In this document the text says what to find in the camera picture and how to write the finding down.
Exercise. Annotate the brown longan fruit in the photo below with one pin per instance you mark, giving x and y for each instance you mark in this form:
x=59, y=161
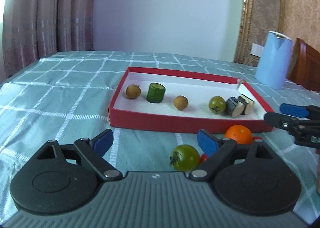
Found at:
x=133, y=91
x=181, y=102

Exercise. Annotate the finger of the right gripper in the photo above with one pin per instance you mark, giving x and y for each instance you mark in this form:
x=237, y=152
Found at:
x=310, y=112
x=304, y=131

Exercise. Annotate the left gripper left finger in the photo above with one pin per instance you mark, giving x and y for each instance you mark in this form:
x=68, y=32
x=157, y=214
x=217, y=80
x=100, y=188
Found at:
x=60, y=178

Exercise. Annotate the green cucumber piece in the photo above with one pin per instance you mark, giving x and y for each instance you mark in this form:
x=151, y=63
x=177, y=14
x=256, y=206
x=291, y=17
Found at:
x=156, y=93

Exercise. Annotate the large green tomato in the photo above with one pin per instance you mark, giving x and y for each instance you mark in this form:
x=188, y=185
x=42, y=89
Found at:
x=184, y=158

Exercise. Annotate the red shallow cardboard box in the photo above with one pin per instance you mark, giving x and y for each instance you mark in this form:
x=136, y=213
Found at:
x=168, y=100

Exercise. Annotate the white wall switch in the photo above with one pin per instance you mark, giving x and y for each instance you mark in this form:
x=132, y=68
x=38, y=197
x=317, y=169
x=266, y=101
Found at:
x=257, y=50

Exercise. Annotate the gold framed headboard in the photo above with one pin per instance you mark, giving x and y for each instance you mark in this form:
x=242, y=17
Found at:
x=295, y=18

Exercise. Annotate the dark sugarcane piece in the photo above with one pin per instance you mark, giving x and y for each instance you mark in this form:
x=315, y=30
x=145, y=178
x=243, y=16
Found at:
x=234, y=107
x=248, y=103

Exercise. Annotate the light blue kettle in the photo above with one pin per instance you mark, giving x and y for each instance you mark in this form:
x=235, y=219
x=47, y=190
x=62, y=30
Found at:
x=274, y=62

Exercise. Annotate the small green tomato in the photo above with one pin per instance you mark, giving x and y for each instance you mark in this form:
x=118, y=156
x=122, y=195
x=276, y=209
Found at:
x=217, y=104

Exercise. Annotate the red cherry tomato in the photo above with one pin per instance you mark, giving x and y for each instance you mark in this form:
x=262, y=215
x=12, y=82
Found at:
x=257, y=139
x=203, y=158

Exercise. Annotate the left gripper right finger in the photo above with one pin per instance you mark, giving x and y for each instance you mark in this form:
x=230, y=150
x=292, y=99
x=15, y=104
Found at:
x=250, y=178

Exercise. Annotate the orange mandarin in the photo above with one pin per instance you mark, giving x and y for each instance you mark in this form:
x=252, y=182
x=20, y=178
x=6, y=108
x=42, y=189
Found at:
x=239, y=133

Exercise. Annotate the brown wooden chair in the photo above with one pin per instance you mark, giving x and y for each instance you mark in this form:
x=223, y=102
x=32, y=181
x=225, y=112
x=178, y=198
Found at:
x=306, y=69

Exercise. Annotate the pink patterned curtain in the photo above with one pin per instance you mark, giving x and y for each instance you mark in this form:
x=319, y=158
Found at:
x=33, y=29

